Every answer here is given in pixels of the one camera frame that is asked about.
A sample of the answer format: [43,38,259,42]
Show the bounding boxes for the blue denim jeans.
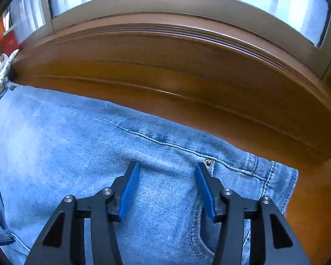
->
[0,81,299,265]

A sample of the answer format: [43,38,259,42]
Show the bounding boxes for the red box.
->
[3,32,19,54]

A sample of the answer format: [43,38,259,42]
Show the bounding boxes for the white star-printed cloth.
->
[0,49,19,102]

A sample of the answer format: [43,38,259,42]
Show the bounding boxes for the wooden window sill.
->
[9,22,331,166]

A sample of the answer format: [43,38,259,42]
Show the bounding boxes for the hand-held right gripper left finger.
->
[24,161,141,265]

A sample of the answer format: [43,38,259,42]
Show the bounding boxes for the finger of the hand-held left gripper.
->
[0,233,15,246]

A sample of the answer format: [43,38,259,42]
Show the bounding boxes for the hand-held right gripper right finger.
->
[195,162,311,265]

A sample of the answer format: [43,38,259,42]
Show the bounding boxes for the grey framed window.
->
[6,0,331,71]

